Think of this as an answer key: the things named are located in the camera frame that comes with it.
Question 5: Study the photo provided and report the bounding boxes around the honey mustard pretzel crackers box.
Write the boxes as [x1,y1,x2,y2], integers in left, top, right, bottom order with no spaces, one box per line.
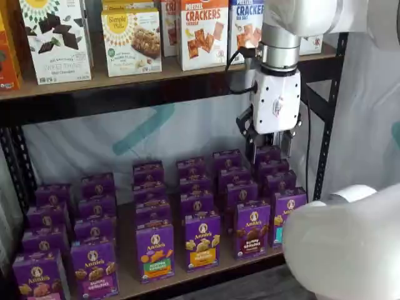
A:
[299,33,325,58]

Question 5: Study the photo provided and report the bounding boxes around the purple Annie's box yellow label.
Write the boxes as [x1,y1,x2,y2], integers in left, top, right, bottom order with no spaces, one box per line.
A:
[184,211,222,273]

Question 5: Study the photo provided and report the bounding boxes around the purple Annie's box green label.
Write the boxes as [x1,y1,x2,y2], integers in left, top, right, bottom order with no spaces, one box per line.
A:
[135,222,176,284]

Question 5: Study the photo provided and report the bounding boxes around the plain white hanging curtain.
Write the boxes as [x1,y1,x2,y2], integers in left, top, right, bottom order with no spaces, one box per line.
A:
[321,31,400,201]

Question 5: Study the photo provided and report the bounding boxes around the black metal shelf frame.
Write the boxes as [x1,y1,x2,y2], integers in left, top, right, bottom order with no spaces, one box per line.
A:
[0,31,349,219]

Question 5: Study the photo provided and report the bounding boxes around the short black wrist cable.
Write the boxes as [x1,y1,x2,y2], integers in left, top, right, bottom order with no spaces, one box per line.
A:
[226,46,263,95]

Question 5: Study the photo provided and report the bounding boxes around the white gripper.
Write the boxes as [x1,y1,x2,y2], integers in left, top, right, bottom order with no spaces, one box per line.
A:
[236,66,303,166]

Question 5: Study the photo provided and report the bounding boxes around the purple Annie's box pink label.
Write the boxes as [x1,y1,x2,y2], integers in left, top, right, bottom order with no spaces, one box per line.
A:
[11,249,69,300]

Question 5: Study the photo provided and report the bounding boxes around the blue sea salt crackers box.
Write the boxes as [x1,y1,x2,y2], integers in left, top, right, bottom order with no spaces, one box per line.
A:
[229,0,266,66]

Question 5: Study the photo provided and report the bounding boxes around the white backdrop sheet teal print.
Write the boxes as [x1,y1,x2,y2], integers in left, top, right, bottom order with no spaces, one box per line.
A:
[21,101,316,201]

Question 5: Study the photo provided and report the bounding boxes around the orange snack box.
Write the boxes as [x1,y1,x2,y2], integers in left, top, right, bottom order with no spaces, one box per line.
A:
[0,0,24,92]

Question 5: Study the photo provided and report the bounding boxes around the red pretzel crackers box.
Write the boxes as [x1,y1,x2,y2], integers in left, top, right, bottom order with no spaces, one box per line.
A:
[160,0,182,58]

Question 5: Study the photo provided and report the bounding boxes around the long black hanging cable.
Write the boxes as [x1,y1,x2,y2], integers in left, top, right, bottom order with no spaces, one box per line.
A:
[303,99,314,201]

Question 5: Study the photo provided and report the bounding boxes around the Simple Mills bars box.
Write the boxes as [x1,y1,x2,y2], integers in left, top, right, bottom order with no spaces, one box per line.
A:
[101,7,163,78]
[101,0,161,14]

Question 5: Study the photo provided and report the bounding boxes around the purple Annie's box teal label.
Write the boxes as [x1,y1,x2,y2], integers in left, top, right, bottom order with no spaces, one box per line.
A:
[272,188,308,250]

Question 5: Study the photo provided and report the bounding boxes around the wooden shelf board with crackers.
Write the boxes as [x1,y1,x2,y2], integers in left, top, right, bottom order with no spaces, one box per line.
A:
[0,42,338,101]

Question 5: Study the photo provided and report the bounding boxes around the purple Annie's box brown bunnies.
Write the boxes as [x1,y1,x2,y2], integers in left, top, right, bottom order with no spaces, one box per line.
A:
[234,202,272,261]

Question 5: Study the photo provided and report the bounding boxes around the purple Annie's box magenta label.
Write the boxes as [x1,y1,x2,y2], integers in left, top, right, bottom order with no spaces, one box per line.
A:
[70,236,120,298]

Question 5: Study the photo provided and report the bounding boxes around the orange cheddar pretzel crackers box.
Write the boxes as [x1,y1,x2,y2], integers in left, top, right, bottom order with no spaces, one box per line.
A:
[178,0,231,72]

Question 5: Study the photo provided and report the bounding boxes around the white Sweet Thins box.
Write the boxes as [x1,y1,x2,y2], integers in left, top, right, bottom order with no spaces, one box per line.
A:
[18,0,94,86]

